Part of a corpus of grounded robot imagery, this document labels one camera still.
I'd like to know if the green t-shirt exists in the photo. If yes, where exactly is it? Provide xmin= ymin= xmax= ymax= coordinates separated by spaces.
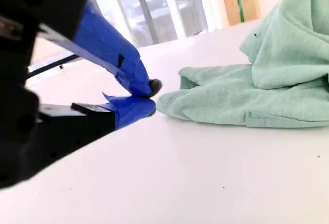
xmin=156 ymin=0 xmax=329 ymax=128

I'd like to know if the black metal bar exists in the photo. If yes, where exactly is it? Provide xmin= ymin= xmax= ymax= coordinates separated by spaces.
xmin=27 ymin=54 xmax=80 ymax=80

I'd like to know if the cardboard box with green strap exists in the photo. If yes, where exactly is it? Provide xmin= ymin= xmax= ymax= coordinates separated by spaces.
xmin=222 ymin=0 xmax=261 ymax=26

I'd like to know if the white window frame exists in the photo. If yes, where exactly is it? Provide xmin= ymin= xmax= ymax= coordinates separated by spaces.
xmin=86 ymin=0 xmax=222 ymax=48

